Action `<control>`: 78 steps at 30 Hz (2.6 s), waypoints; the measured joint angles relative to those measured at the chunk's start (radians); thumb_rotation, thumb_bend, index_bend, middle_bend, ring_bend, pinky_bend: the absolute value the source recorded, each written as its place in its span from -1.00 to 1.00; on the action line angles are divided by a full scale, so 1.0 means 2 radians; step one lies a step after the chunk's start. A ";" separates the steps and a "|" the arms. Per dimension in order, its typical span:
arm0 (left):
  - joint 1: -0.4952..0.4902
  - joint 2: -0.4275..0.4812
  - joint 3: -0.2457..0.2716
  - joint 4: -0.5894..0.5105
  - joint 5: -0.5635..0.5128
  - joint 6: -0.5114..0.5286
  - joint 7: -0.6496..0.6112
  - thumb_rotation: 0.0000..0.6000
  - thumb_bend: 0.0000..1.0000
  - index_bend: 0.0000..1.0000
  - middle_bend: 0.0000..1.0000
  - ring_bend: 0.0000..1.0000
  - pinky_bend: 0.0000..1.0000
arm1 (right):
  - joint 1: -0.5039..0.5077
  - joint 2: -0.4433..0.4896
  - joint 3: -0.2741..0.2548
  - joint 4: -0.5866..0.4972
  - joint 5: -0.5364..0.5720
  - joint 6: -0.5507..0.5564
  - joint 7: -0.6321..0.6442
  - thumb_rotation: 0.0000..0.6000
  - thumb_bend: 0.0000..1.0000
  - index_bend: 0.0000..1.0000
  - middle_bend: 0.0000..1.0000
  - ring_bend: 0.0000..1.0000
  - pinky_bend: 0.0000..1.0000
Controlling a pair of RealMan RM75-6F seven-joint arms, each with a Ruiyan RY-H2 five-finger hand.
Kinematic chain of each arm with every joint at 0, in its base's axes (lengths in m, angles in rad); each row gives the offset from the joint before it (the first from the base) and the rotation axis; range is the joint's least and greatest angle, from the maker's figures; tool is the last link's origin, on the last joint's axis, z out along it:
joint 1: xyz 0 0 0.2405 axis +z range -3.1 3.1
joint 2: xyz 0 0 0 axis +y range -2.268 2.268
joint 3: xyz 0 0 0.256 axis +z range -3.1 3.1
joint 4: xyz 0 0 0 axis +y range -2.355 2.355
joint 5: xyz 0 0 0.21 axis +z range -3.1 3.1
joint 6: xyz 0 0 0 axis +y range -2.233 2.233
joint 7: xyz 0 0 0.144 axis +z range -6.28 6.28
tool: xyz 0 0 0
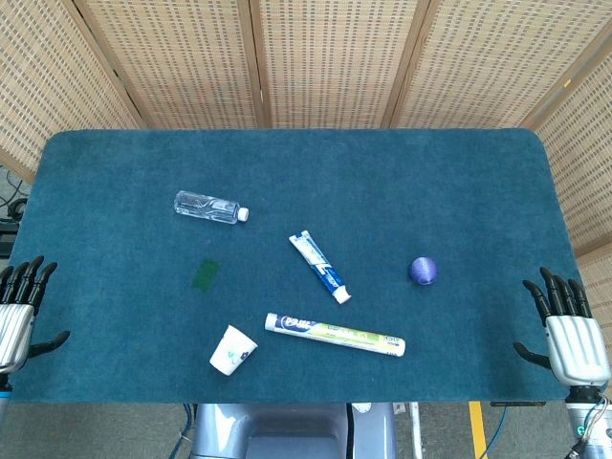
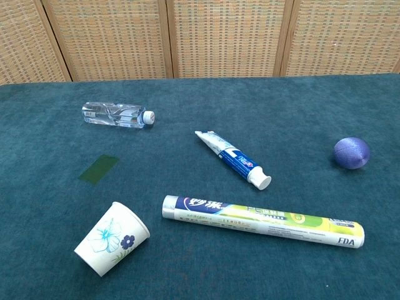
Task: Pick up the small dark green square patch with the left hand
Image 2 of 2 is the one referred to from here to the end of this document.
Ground green rectangular piece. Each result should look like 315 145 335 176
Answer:
77 154 120 184

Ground woven folding screen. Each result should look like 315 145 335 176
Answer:
0 0 400 86

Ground purple ball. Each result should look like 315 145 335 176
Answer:
333 137 371 170

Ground white floral paper cup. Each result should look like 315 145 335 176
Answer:
74 201 151 278

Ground cling film roll box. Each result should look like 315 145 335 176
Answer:
161 194 366 249

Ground clear plastic water bottle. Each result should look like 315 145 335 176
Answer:
81 101 156 129

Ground teal tablecloth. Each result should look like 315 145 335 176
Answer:
0 73 400 300

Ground blue white toothpaste tube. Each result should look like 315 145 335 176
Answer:
194 130 272 191

